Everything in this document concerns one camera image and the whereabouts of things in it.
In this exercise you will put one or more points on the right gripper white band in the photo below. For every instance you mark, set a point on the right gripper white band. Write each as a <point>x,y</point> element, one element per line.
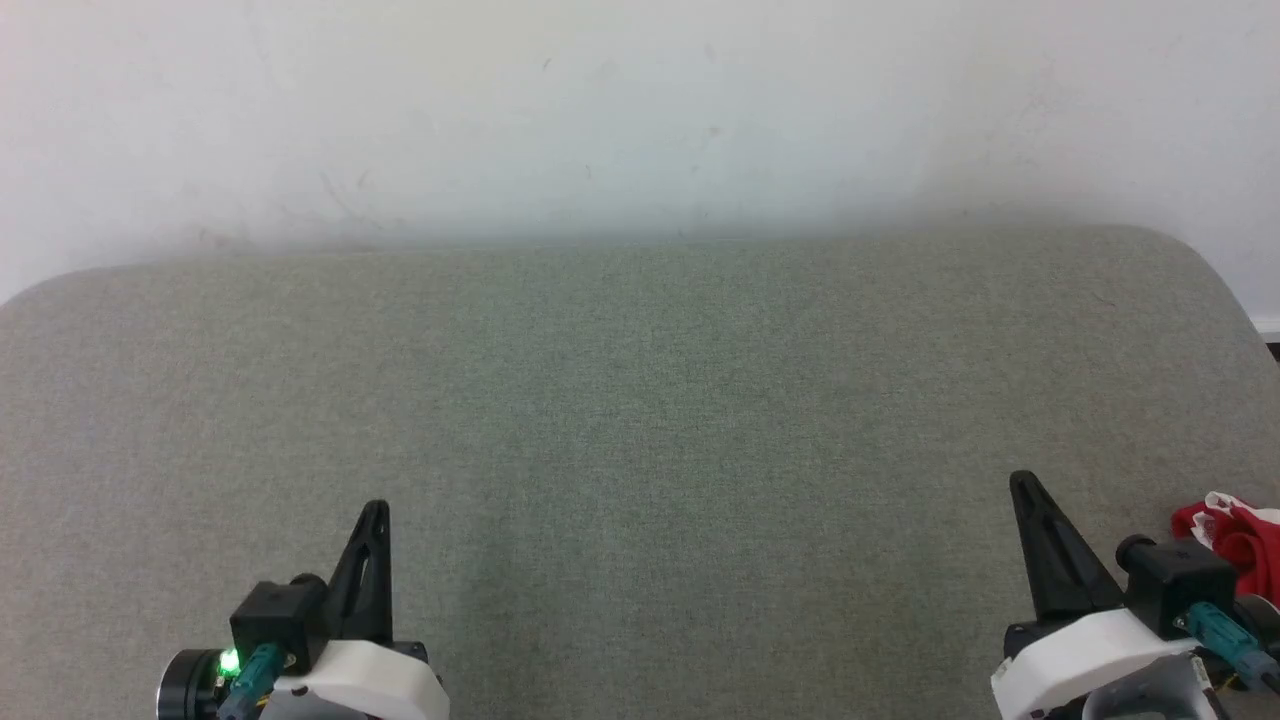
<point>1085,662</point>

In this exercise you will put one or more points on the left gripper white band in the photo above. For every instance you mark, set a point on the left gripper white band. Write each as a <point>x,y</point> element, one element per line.
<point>365,685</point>

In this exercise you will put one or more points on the red garment with white trim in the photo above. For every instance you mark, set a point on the red garment with white trim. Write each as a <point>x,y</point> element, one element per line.
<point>1245,545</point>

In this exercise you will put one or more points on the grey-green fabric sofa cushion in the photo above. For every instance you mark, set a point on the grey-green fabric sofa cushion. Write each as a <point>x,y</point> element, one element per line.
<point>640,420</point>

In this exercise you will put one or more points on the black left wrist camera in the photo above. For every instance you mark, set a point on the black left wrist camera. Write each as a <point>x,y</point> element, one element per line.
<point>275,620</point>

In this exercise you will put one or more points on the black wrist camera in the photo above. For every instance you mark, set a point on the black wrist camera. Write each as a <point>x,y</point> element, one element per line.
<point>1180,582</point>
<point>275,620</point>

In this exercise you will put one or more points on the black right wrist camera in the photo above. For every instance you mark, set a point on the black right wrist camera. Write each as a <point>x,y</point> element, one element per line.
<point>1180,582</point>

